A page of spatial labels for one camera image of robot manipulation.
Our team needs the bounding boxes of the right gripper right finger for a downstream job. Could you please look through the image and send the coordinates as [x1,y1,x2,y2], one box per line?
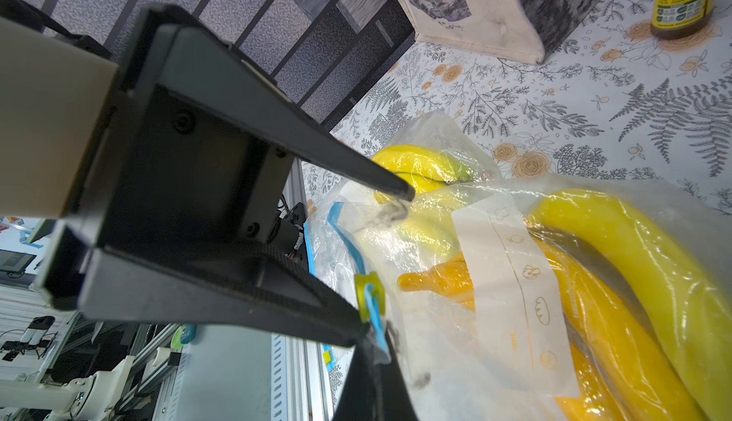
[377,331,417,421]

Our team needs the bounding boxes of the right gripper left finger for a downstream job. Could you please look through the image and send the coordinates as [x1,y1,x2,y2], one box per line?
[333,344,380,421]

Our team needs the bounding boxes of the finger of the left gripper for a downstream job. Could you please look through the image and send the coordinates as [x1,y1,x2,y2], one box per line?
[79,243,368,348]
[156,24,416,201]

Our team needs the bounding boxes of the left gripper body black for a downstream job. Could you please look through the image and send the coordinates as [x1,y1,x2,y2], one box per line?
[39,5,292,312]

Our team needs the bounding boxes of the clear zip-top bag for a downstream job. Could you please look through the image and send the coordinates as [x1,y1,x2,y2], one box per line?
[305,111,731,420]

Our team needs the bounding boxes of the banana bunch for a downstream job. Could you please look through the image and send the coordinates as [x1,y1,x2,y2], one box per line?
[373,145,478,259]
[385,176,731,420]

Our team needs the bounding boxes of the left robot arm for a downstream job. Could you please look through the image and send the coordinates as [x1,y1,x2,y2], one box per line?
[1,0,415,348]

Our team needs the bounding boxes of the beige canvas tote bag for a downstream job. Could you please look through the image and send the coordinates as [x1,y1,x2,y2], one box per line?
[398,0,600,64]

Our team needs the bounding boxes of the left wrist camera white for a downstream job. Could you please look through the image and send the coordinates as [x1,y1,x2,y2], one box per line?
[1,20,117,218]

